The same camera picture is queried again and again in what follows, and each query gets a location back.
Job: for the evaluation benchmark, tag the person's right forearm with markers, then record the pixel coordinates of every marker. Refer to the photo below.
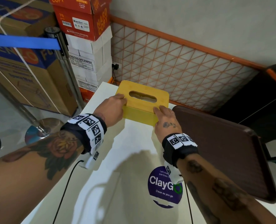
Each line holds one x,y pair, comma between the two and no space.
217,193

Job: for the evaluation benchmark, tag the blue stanchion belt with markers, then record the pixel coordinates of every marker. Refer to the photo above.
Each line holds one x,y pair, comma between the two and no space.
23,41

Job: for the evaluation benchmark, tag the person's right fingers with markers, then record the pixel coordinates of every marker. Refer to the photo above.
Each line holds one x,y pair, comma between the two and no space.
161,110

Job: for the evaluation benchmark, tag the purple round sticker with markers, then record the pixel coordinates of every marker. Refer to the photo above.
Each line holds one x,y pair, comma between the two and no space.
162,191

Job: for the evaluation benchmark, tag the orange lattice panel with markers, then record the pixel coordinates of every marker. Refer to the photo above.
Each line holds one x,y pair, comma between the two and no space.
180,65

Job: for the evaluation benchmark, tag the blue printed cardboard box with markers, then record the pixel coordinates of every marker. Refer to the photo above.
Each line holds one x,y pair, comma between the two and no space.
19,13

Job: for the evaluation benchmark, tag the red copy paper box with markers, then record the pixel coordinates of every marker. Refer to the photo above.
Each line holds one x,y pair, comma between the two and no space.
82,18

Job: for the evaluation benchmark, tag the black marker wristband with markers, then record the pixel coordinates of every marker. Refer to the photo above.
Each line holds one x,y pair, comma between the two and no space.
178,146
91,130

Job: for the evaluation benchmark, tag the chrome stanchion with base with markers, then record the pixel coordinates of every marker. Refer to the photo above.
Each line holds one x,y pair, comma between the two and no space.
38,131

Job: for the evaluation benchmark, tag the chrome stanchion post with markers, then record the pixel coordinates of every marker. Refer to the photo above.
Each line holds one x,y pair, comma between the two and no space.
66,65

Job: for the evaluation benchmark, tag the white paper ream box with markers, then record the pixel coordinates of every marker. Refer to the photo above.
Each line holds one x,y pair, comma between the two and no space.
86,62
91,83
91,45

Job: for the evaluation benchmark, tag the yellow tissue box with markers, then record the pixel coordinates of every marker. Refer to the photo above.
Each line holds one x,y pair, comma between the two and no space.
141,107

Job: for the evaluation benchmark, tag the orange paper box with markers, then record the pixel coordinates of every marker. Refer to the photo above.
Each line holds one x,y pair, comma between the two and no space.
87,94

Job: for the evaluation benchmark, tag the person's left fingers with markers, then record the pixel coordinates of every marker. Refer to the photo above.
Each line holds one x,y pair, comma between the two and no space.
120,97

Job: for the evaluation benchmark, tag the black chair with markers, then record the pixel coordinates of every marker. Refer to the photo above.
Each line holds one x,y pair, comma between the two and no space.
254,107

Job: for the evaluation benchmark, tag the person's left forearm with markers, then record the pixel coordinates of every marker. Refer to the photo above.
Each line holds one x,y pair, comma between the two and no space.
28,179

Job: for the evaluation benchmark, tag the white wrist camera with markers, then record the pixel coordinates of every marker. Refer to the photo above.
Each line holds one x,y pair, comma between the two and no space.
89,160
173,173

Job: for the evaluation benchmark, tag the person's left hand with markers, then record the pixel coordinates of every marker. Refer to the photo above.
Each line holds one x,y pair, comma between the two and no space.
110,109

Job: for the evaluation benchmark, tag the brown plastic tray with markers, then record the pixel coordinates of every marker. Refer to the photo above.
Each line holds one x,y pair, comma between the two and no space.
224,146

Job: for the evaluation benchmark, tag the black power adapter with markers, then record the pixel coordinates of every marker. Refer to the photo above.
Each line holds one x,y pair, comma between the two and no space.
115,66

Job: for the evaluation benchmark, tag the person's right hand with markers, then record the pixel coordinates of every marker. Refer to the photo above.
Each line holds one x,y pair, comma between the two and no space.
167,124

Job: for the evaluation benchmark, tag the large brown cardboard box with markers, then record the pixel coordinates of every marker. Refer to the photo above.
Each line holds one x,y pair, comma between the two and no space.
35,76

